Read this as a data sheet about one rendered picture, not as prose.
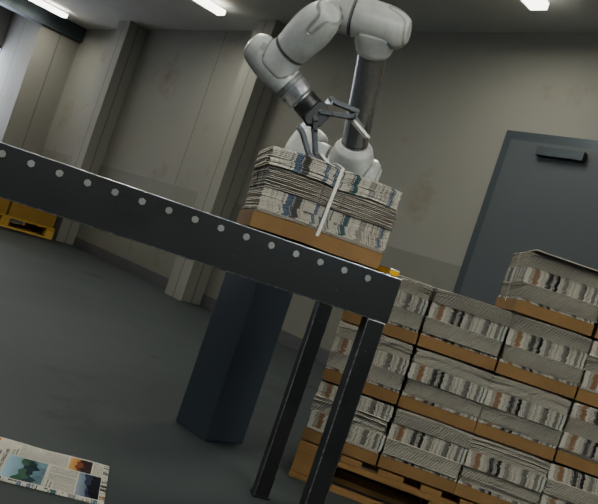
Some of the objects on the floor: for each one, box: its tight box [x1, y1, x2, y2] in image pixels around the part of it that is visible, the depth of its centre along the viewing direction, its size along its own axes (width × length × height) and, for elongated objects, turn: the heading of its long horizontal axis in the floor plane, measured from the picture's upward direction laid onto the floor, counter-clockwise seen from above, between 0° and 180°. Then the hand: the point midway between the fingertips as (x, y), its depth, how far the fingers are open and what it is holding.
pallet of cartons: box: [0, 185, 57, 240], centre depth 895 cm, size 93×128×76 cm
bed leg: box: [250, 301, 333, 501], centre depth 235 cm, size 6×6×68 cm
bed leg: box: [299, 316, 385, 504], centre depth 186 cm, size 6×6×68 cm
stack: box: [288, 275, 598, 504], centre depth 278 cm, size 39×117×83 cm, turn 172°
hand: (349, 151), depth 209 cm, fingers open, 13 cm apart
